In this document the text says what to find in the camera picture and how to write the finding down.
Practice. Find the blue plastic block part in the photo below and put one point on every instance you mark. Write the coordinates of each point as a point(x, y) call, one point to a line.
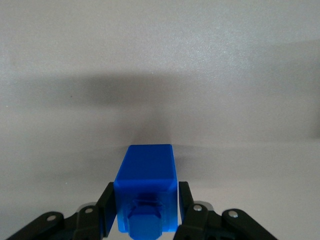
point(147, 170)

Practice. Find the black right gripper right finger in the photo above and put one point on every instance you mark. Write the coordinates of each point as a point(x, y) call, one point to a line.
point(207, 222)

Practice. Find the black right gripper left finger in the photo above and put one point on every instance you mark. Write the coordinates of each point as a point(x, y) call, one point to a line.
point(85, 220)

